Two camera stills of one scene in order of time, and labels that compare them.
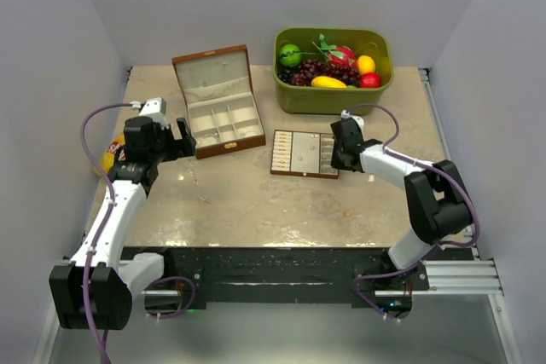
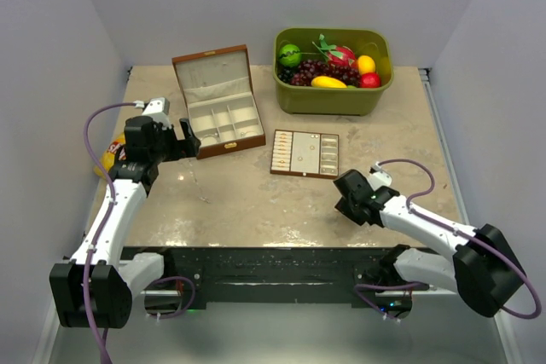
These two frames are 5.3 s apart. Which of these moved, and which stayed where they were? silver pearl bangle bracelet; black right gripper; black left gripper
Moved: black right gripper
Stayed: black left gripper; silver pearl bangle bracelet
